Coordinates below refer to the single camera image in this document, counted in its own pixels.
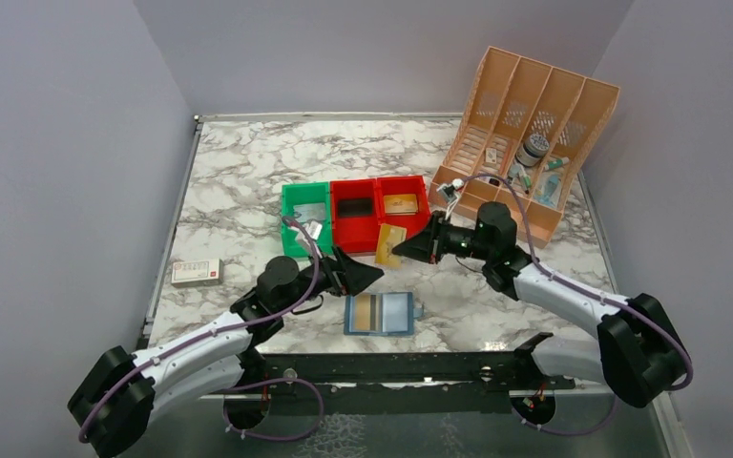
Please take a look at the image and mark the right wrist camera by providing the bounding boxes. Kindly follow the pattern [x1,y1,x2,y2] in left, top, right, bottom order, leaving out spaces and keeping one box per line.
[436,178,465,204]

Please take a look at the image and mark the right red plastic bin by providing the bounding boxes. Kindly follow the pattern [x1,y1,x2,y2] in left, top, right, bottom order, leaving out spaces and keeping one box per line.
[377,176,430,239]

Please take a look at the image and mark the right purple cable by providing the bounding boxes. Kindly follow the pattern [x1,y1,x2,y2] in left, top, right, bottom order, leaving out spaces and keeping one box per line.
[454,175,695,390]

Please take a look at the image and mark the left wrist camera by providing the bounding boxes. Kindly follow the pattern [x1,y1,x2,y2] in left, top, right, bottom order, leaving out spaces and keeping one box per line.
[303,219,324,240]

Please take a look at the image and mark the peach desk organizer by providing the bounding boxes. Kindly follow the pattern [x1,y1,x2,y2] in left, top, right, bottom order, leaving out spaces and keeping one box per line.
[429,47,620,248]

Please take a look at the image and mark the black card in bin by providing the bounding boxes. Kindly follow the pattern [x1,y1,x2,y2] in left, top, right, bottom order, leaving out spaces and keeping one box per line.
[336,198,374,219]

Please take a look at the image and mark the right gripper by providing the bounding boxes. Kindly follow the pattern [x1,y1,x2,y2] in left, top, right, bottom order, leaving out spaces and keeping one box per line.
[393,210,493,263]

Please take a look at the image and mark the light blue packet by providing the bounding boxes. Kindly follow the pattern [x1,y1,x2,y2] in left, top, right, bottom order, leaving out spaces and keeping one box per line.
[534,174,562,208]

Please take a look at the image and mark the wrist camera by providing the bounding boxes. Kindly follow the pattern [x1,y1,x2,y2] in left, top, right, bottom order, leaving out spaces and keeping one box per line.
[436,178,465,204]
[303,219,324,240]

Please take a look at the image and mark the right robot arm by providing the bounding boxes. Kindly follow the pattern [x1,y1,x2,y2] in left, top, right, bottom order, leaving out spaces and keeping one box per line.
[392,202,693,407]

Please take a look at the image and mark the small items in organizer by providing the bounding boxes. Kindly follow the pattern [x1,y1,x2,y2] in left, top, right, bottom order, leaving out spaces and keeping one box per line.
[484,147,532,194]

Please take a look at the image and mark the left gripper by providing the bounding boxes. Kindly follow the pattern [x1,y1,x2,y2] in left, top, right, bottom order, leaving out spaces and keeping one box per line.
[278,244,383,315]

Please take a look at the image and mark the round grey jar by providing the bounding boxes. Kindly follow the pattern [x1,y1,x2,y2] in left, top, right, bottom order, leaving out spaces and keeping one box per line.
[515,133,550,167]

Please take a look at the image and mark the blue leather card holder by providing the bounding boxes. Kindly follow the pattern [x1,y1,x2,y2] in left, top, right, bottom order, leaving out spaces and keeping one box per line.
[343,292,425,337]

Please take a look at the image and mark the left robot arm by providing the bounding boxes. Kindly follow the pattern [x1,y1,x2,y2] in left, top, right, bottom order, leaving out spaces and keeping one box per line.
[67,248,384,457]

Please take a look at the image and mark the gold card in bin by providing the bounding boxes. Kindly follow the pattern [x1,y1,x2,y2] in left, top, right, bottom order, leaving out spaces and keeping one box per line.
[384,194,419,216]

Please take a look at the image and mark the middle red plastic bin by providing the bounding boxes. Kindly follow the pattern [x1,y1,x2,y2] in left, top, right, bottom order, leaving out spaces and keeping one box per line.
[330,178,379,254]

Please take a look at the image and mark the small white red box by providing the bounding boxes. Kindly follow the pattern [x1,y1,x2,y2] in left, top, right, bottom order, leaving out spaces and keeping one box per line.
[170,258,223,287]

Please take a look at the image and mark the silver card in bin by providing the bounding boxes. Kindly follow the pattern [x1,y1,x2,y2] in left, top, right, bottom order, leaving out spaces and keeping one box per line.
[292,202,328,223]

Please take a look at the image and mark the green plastic bin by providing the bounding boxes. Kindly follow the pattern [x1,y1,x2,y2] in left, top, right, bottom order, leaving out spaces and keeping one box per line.
[281,181,333,254]

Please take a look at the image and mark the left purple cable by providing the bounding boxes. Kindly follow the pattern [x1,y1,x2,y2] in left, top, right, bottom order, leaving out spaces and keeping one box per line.
[77,216,324,444]

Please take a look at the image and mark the red plastic bin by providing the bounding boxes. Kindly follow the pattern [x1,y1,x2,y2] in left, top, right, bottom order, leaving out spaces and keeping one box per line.
[330,178,379,254]
[377,176,430,239]

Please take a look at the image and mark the purple cable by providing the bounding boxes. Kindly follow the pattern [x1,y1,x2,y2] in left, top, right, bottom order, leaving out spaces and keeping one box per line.
[77,216,324,444]
[454,175,695,390]

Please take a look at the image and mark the gold credit card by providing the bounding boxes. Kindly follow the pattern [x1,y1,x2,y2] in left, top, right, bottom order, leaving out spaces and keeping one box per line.
[350,295,381,332]
[374,223,407,269]

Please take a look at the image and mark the green tipped tube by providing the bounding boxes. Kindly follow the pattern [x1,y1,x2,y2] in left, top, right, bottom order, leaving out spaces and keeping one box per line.
[543,156,571,171]

